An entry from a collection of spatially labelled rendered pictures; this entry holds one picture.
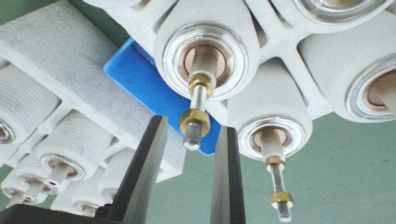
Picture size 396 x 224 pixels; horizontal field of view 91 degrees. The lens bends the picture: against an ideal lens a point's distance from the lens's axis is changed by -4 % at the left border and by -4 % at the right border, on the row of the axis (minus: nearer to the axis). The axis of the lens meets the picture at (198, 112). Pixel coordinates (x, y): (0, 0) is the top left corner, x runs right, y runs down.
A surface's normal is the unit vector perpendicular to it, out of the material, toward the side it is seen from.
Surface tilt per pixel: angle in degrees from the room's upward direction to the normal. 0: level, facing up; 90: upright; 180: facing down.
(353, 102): 4
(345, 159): 0
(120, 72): 88
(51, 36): 90
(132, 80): 88
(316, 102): 0
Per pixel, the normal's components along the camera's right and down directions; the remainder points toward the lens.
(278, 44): -0.11, 0.66
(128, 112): 0.77, -0.42
